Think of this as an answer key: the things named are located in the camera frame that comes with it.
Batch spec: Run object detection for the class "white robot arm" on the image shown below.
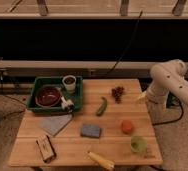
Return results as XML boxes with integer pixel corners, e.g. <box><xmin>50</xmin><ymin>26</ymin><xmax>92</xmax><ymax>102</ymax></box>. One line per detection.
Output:
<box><xmin>146</xmin><ymin>59</ymin><xmax>188</xmax><ymax>106</ymax></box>

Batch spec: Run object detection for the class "white cup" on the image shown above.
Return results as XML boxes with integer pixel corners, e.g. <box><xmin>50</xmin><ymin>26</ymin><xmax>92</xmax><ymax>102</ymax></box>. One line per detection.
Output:
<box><xmin>62</xmin><ymin>75</ymin><xmax>76</xmax><ymax>93</ymax></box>

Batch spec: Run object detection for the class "green plastic cup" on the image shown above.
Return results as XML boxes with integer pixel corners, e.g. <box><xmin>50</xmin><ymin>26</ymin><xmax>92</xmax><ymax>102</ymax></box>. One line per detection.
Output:
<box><xmin>130</xmin><ymin>136</ymin><xmax>147</xmax><ymax>154</ymax></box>

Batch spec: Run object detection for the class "bunch of dark grapes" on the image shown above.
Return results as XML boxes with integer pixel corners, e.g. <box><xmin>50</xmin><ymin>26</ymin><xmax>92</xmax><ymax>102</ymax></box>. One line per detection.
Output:
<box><xmin>111</xmin><ymin>86</ymin><xmax>124</xmax><ymax>103</ymax></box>

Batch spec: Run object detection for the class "white dish brush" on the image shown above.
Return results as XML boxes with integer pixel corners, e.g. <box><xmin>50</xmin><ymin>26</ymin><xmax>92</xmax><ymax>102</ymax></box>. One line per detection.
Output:
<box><xmin>58</xmin><ymin>87</ymin><xmax>74</xmax><ymax>113</ymax></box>

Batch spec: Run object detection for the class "green plastic tray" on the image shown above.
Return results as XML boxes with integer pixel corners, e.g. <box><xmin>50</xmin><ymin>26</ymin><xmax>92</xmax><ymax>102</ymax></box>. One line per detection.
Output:
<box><xmin>27</xmin><ymin>76</ymin><xmax>83</xmax><ymax>114</ymax></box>

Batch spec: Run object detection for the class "blue sponge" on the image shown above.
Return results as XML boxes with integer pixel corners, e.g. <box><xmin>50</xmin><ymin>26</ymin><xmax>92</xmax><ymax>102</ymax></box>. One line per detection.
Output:
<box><xmin>80</xmin><ymin>124</ymin><xmax>101</xmax><ymax>138</ymax></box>

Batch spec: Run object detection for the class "dark red bowl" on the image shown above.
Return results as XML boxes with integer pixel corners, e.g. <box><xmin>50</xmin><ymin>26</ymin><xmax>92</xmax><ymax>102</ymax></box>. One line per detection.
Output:
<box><xmin>35</xmin><ymin>86</ymin><xmax>61</xmax><ymax>107</ymax></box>

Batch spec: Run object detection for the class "orange round fruit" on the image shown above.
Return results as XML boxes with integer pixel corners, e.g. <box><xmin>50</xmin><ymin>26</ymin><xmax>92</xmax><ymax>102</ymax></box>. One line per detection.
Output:
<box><xmin>121</xmin><ymin>120</ymin><xmax>134</xmax><ymax>134</ymax></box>

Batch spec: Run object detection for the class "grey folded cloth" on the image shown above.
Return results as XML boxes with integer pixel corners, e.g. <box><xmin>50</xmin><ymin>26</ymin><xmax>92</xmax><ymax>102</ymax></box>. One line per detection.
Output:
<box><xmin>39</xmin><ymin>114</ymin><xmax>72</xmax><ymax>136</ymax></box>

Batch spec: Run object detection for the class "wooden block box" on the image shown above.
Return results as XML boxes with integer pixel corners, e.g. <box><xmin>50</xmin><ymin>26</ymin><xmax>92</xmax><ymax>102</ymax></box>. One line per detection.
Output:
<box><xmin>36</xmin><ymin>135</ymin><xmax>56</xmax><ymax>163</ymax></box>

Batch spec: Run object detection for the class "black cable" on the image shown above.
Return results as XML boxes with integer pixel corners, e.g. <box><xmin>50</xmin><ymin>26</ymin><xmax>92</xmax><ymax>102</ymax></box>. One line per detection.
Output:
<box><xmin>104</xmin><ymin>9</ymin><xmax>144</xmax><ymax>77</ymax></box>

